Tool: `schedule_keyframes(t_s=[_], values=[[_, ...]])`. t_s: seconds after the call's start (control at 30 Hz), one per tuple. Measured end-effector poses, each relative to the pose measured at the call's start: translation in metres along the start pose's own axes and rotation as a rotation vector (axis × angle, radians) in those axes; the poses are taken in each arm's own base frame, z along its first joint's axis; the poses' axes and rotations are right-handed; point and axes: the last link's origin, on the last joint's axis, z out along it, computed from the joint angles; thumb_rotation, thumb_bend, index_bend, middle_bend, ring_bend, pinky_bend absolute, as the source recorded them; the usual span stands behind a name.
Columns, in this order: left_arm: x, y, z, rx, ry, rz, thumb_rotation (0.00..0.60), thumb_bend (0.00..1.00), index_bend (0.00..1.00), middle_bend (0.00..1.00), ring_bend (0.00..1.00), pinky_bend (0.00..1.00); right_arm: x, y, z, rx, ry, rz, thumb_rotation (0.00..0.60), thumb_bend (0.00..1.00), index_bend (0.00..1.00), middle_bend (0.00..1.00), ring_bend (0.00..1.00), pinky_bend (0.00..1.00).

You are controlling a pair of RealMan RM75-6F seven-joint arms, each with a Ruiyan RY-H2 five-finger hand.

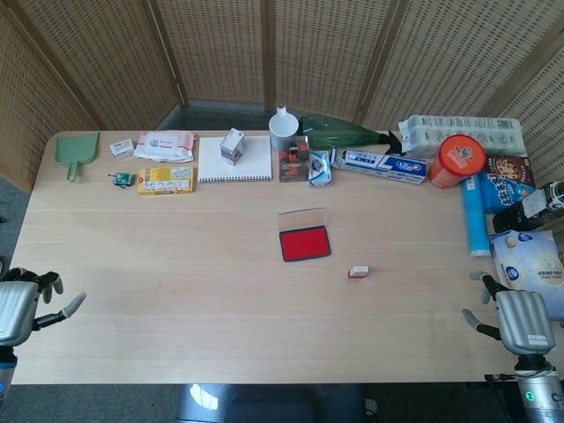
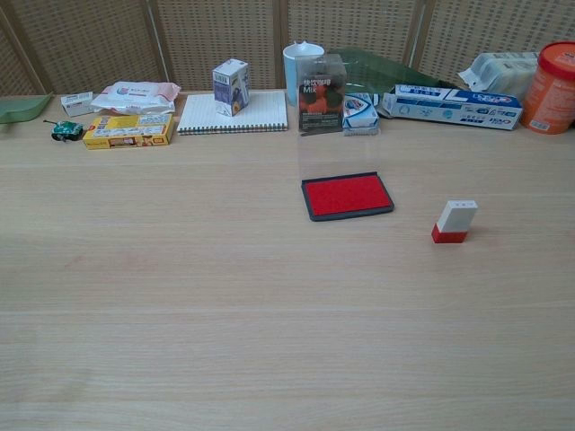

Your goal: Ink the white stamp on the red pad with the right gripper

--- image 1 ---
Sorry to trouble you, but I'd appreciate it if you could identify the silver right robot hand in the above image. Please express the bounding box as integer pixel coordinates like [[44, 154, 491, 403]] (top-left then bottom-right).
[[462, 271, 556, 357]]

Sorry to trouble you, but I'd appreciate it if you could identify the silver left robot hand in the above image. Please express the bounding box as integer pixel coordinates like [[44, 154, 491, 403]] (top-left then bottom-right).
[[0, 266, 88, 347]]

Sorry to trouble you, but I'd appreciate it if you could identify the red ink pad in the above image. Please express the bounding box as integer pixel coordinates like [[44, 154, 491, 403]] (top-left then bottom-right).
[[277, 206, 332, 263]]

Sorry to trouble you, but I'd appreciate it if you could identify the light blue tissue pack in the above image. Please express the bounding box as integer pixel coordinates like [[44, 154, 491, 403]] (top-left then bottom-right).
[[489, 228, 564, 306]]

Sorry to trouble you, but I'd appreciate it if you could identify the blue cylindrical tube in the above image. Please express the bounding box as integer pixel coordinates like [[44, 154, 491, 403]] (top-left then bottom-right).
[[462, 173, 492, 259]]

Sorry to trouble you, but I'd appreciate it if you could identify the dark sauce bottle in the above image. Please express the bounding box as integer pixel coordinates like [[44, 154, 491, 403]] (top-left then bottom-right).
[[492, 180, 564, 234]]

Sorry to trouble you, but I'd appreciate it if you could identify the blue snack bag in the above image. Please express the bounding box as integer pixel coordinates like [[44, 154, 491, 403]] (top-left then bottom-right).
[[479, 168, 539, 218]]

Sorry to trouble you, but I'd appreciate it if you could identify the brown cookie box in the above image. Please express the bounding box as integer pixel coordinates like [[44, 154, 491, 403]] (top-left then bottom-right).
[[484, 155, 537, 189]]

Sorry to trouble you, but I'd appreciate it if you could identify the small green toy tank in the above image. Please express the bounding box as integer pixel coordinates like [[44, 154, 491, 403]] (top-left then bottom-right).
[[107, 171, 134, 189]]

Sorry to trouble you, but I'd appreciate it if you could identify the green plastic dustpan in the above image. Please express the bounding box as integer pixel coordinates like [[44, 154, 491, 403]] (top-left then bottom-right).
[[55, 131, 100, 183]]

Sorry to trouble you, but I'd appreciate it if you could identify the orange round canister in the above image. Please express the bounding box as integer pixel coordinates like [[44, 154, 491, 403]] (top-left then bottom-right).
[[427, 133, 488, 191]]

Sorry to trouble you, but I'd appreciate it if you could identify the small white cardboard box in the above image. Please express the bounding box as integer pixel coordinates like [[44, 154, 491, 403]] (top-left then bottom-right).
[[108, 137, 135, 160]]

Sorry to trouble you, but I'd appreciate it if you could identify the yellow flat cardboard box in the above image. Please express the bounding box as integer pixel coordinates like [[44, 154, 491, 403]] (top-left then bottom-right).
[[137, 166, 197, 197]]

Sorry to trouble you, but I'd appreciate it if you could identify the white noodle package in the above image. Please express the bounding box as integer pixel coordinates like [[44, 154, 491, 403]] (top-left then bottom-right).
[[397, 114, 528, 160]]

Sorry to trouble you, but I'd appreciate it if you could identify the white blue toothpaste box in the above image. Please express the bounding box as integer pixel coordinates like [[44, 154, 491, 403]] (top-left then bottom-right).
[[330, 147, 429, 187]]

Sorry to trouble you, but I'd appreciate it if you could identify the white pink wet wipes pack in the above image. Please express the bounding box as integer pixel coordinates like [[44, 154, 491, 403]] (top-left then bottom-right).
[[132, 130, 198, 165]]

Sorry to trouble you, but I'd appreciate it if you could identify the white spiral notebook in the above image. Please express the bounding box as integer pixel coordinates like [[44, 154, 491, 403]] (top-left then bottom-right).
[[197, 135, 272, 184]]

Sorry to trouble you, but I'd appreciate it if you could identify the blue white soap pack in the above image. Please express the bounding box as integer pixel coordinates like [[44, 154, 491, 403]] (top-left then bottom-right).
[[308, 148, 335, 189]]

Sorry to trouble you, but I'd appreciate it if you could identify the small purple white carton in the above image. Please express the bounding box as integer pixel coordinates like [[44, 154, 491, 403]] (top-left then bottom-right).
[[219, 127, 247, 167]]

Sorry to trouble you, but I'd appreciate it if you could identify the dark coffee mix box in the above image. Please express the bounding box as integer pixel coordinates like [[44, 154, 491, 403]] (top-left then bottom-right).
[[278, 135, 313, 183]]

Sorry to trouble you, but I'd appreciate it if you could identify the white plastic cup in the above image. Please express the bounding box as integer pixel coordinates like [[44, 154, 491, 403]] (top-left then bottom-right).
[[268, 106, 302, 152]]

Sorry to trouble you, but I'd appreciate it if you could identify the wooden woven folding screen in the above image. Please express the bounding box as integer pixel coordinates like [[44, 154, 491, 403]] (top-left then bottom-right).
[[0, 0, 564, 195]]

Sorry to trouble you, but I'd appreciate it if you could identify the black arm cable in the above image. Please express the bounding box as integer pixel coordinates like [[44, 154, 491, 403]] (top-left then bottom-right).
[[483, 372, 522, 385]]

